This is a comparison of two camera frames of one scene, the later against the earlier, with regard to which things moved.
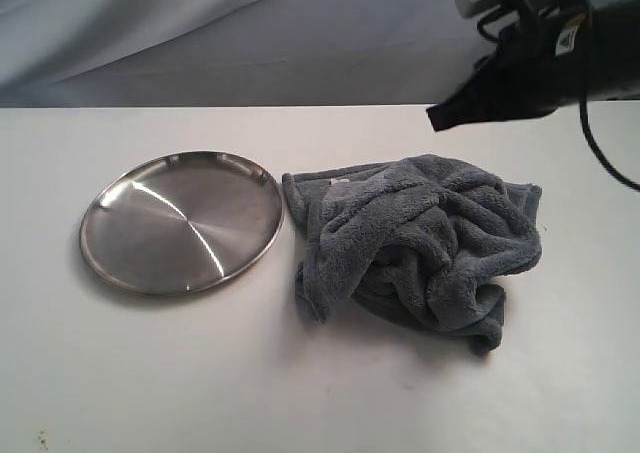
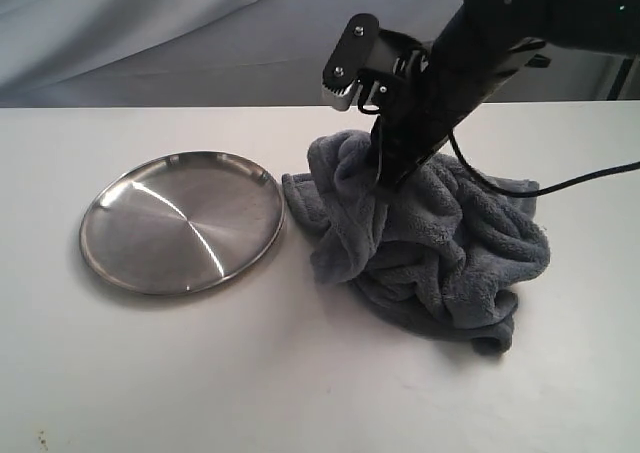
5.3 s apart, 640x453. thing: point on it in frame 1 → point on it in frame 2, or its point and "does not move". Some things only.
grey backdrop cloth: (241, 38) does not move
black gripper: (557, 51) → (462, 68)
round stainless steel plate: (183, 222) does not move
